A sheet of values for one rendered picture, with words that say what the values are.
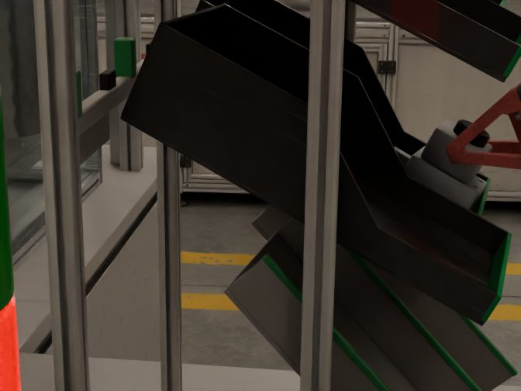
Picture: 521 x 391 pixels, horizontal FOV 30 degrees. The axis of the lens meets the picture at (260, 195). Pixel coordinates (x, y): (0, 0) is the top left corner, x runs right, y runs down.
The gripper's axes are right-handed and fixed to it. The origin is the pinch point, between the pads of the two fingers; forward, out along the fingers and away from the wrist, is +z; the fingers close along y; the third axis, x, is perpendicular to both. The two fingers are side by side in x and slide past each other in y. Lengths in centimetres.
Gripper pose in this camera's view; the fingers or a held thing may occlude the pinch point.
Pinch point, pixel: (464, 146)
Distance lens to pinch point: 83.5
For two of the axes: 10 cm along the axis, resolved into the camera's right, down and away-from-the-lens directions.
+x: 3.7, 9.3, 0.7
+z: -8.4, 3.0, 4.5
